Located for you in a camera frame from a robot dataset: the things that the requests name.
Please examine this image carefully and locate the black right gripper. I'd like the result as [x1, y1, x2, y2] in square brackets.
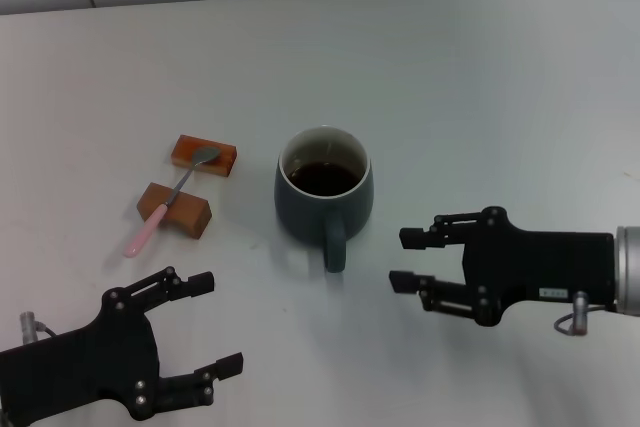
[388, 205, 617, 327]

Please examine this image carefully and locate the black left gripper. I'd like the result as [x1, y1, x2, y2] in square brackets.
[0, 266, 245, 423]

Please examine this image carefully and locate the pink handled metal spoon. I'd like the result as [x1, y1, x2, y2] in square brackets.
[124, 145, 222, 259]

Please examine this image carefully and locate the grey ceramic cup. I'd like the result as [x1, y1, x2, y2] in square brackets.
[273, 125, 374, 273]

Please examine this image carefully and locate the brown notched wooden block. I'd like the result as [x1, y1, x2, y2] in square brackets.
[136, 181, 213, 240]

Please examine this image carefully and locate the dark coffee liquid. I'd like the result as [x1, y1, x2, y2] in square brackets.
[288, 161, 361, 197]

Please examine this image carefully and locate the glossy flat wooden block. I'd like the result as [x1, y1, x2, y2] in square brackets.
[170, 134, 237, 178]

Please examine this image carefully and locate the right gripper cable with plug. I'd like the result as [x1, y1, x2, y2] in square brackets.
[553, 290, 604, 337]

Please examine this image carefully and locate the gripper cable with plug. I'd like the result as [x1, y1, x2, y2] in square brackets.
[18, 312, 59, 343]
[553, 290, 604, 337]

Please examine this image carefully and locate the left gripper cable with plug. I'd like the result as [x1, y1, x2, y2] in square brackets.
[18, 312, 59, 343]

